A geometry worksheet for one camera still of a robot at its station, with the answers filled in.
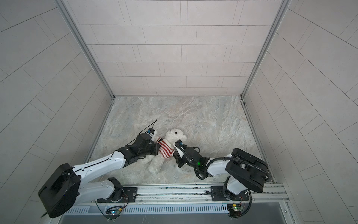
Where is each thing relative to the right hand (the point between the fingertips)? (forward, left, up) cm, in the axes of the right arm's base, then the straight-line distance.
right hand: (172, 156), depth 82 cm
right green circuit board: (-27, -31, -5) cm, 41 cm away
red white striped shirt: (+1, +3, +5) cm, 6 cm away
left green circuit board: (-25, +27, 0) cm, 37 cm away
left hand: (+6, +4, +2) cm, 7 cm away
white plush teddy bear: (+10, -1, +5) cm, 11 cm away
